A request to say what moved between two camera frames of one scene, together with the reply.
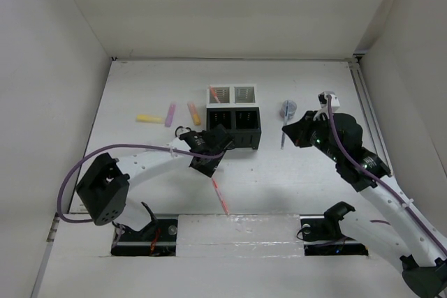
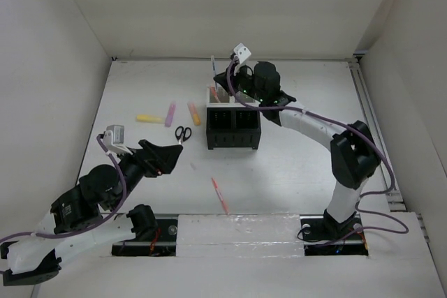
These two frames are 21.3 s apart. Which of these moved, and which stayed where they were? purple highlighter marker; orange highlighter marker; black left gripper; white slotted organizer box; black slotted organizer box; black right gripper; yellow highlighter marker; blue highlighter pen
Moved: black left gripper; black right gripper; blue highlighter pen
Stayed: orange highlighter marker; white slotted organizer box; yellow highlighter marker; purple highlighter marker; black slotted organizer box
